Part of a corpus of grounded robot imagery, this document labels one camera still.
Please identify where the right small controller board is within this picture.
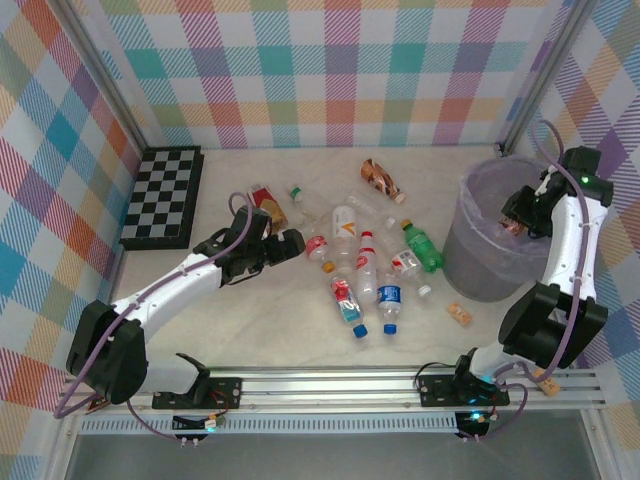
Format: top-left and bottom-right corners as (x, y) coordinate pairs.
(455, 409), (494, 437)

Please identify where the grey plastic bin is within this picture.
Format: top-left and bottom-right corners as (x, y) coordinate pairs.
(443, 155), (556, 303)

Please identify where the white slotted cable duct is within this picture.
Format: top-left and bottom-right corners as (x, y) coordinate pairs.
(79, 412), (459, 435)

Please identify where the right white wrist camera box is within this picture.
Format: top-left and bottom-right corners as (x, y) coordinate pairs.
(535, 169), (557, 197)

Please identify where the black grey chessboard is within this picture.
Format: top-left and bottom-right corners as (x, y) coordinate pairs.
(118, 145), (206, 252)

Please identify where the left small controller board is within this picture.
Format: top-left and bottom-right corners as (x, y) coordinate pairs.
(172, 413), (226, 435)

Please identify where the green bottle yellow cap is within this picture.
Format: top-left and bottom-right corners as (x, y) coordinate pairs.
(399, 218), (446, 274)

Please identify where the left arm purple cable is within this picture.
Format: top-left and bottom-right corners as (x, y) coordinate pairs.
(52, 191), (254, 445)

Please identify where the clear crushed bottle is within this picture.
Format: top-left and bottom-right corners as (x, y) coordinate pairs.
(348, 192), (386, 220)

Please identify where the grey trash bin with liner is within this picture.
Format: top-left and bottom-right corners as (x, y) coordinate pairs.
(457, 155), (555, 261)

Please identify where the clear bottle red cap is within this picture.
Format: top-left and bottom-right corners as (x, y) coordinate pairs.
(354, 229), (380, 305)

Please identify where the pink label bottle yellow cap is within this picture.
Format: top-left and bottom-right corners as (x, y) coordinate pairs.
(304, 234), (335, 274)

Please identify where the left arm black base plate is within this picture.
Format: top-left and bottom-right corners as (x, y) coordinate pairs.
(151, 377), (244, 411)

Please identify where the small controller board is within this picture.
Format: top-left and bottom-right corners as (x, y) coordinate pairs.
(172, 413), (226, 435)
(455, 409), (494, 437)

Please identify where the red white label clear bottle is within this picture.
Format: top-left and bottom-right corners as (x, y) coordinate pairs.
(389, 248), (433, 300)

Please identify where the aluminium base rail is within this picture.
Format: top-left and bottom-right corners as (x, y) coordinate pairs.
(52, 367), (606, 416)

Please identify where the clear bottle green cap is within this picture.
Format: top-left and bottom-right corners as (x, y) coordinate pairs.
(288, 184), (326, 231)

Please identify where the aluminium frame post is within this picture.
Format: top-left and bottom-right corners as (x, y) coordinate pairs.
(497, 0), (601, 154)
(52, 0), (154, 151)

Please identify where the flower label bottle blue cap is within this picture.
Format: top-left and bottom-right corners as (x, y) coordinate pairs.
(328, 275), (370, 340)

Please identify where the brown swirl label bottle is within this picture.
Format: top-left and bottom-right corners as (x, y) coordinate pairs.
(358, 158), (407, 205)
(501, 213), (527, 237)

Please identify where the white bottle orange V label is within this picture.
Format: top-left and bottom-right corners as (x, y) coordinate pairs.
(331, 204), (357, 274)

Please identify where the red gold label bottle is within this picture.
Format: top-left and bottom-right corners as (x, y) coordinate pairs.
(245, 183), (290, 236)

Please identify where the blue label water bottle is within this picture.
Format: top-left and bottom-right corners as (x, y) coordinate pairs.
(375, 282), (404, 336)

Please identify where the clear bottle white cap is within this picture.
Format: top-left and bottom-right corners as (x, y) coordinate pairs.
(377, 215), (409, 254)

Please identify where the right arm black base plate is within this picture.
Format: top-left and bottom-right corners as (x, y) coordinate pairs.
(417, 372), (511, 407)

